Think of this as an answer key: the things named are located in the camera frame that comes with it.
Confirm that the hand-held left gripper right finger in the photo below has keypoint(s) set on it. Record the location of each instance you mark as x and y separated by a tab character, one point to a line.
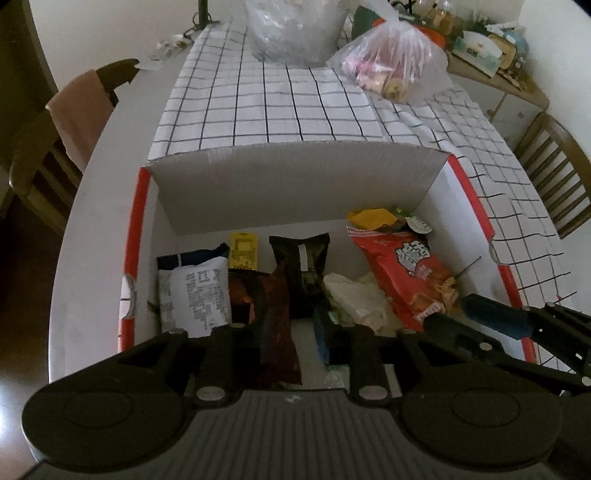
323	344

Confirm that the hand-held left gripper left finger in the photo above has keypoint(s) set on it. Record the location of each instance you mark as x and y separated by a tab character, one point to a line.
233	346

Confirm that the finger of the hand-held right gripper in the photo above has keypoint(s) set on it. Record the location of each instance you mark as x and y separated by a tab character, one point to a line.
496	314
461	334

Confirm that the black red snack packet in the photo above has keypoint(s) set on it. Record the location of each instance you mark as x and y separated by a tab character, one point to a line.
277	332

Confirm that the green white snack packet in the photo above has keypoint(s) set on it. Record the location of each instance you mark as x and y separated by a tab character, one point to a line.
355	300

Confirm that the white blue snack packet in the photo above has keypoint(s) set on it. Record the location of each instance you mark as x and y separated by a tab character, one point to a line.
194	295

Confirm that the dark snack packet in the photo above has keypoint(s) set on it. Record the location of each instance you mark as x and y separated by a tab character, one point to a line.
300	277

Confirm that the red chip packet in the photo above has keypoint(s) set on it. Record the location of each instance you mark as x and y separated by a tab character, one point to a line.
401	272

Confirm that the small yellow printed packet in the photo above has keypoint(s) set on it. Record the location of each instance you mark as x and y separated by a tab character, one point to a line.
243	251

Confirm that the green white jelly cup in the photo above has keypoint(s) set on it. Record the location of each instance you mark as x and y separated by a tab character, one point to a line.
418	226

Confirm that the plain yellow snack packet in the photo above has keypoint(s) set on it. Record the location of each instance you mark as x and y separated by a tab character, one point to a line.
371	219

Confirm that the red cardboard box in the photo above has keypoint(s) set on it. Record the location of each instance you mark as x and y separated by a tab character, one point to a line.
295	184

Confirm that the wooden slatted chair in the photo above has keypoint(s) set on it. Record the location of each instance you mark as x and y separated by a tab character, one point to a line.
563	157

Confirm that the white wood-topped cabinet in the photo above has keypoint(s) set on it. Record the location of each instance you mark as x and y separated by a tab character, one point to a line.
512	101

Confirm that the checked white tablecloth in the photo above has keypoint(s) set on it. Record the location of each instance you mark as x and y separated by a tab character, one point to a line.
277	110

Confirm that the wooden chair with towel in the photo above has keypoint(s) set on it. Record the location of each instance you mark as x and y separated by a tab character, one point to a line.
32	184

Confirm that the tissue box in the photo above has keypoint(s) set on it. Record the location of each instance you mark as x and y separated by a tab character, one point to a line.
478	48

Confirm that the plastic bag of pink sweets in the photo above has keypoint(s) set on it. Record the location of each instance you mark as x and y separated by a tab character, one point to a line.
392	60

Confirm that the light blue container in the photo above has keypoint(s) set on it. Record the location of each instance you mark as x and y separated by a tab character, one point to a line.
519	39

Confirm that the pink towel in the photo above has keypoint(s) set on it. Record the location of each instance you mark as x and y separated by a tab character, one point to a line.
78	115

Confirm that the orange container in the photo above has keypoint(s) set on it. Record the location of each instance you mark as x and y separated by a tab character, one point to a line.
436	37

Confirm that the glass jar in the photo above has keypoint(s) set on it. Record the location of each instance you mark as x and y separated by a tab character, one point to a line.
443	16

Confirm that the white power strip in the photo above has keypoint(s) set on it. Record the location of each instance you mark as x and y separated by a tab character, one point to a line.
168	48

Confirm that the clear plastic bag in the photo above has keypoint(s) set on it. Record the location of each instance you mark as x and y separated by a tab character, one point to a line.
295	32

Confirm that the black branch rack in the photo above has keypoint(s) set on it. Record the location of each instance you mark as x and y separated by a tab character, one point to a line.
406	4

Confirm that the dark green container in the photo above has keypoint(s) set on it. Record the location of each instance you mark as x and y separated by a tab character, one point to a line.
362	21

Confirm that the silver desk lamp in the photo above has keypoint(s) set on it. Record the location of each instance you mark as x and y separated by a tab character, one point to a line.
203	9

